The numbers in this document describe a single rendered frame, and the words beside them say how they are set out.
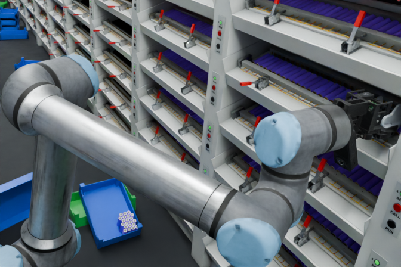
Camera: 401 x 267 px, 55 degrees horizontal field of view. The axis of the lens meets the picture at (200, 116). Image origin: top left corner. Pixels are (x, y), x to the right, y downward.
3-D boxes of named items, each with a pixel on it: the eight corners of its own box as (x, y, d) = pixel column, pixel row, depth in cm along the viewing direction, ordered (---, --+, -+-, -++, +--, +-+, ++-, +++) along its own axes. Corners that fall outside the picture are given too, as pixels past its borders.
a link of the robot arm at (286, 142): (246, 157, 73) (253, 107, 69) (295, 145, 79) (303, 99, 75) (280, 182, 65) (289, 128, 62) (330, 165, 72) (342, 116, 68)
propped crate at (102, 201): (139, 234, 180) (142, 226, 175) (97, 248, 170) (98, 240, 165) (118, 182, 196) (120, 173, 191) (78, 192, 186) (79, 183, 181)
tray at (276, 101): (386, 182, 83) (389, 149, 77) (227, 84, 129) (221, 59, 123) (446, 138, 89) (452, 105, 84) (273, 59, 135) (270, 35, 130)
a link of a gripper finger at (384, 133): (404, 128, 80) (375, 134, 76) (401, 134, 81) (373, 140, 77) (385, 118, 84) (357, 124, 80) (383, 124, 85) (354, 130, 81)
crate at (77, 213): (75, 228, 180) (74, 214, 177) (64, 203, 196) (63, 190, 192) (135, 210, 195) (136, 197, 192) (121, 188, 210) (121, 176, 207)
